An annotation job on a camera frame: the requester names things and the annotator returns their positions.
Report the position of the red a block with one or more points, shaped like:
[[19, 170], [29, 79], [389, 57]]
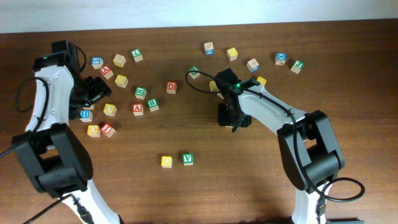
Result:
[[106, 72], [137, 109]]

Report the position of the yellow C block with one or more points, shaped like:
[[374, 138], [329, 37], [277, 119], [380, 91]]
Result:
[[166, 161]]

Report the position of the red A block upper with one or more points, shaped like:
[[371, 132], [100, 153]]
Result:
[[106, 72]]

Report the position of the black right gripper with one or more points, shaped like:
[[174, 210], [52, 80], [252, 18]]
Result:
[[232, 118]]

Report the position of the blue H block upper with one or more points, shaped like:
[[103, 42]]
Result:
[[91, 107]]

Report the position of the yellow O block upper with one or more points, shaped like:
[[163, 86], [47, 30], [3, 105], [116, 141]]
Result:
[[110, 110]]

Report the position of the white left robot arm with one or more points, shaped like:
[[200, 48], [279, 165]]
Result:
[[53, 158]]

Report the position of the plain wooden block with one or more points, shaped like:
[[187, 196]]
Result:
[[119, 60]]

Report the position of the yellow block top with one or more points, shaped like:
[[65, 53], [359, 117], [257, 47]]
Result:
[[232, 54]]

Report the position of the red A block lower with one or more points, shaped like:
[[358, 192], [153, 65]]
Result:
[[137, 109]]

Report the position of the yellow block cluster left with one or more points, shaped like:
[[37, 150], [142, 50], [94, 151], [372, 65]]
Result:
[[213, 86]]

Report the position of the green Z block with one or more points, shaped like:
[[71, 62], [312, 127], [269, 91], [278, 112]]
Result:
[[194, 72]]

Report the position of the blue-sided wooden block top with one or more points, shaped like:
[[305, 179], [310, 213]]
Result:
[[209, 48]]

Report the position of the blue h block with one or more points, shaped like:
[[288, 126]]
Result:
[[86, 116], [91, 107]]

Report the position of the blue D wooden block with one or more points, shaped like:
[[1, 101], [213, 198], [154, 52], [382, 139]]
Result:
[[252, 65]]

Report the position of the green V block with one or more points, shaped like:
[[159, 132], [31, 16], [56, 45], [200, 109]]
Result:
[[188, 159]]

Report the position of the green L block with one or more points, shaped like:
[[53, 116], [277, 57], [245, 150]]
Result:
[[137, 55]]

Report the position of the red Q block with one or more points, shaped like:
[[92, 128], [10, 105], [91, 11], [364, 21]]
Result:
[[171, 87]]

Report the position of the yellow G block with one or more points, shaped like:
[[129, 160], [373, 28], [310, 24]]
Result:
[[121, 81]]

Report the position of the green J block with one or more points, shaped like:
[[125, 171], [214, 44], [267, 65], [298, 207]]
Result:
[[297, 66]]

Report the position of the green r block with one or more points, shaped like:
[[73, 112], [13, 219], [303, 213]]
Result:
[[140, 93], [153, 104]]

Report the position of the red I block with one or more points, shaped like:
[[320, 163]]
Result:
[[108, 130]]

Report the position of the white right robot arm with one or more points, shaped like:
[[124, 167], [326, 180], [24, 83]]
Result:
[[311, 155]]

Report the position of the blue X block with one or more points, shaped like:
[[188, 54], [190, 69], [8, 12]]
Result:
[[280, 58]]

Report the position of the blue H block lower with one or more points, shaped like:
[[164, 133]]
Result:
[[86, 116]]

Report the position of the blue S block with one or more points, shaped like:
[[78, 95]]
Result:
[[97, 62]]

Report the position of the yellow O block lower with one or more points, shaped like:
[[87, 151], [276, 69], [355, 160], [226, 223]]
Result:
[[93, 131]]

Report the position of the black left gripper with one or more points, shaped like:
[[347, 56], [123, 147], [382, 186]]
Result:
[[97, 88]]

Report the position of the yellow block right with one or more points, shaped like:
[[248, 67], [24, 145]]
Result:
[[262, 81]]

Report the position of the yellow o block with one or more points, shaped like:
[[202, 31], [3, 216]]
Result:
[[110, 110], [93, 131]]

